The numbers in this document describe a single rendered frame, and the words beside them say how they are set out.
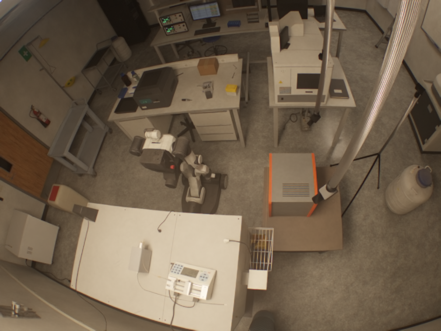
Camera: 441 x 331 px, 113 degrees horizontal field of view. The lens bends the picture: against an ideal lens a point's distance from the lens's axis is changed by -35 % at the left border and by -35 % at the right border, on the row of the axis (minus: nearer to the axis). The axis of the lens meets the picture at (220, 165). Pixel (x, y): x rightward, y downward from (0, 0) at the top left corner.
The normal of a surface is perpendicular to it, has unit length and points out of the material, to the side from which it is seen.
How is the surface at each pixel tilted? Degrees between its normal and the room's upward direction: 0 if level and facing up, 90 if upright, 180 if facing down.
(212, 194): 0
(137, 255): 0
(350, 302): 0
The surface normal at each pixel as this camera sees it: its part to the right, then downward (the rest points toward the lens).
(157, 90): -0.22, 0.40
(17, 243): -0.21, -0.46
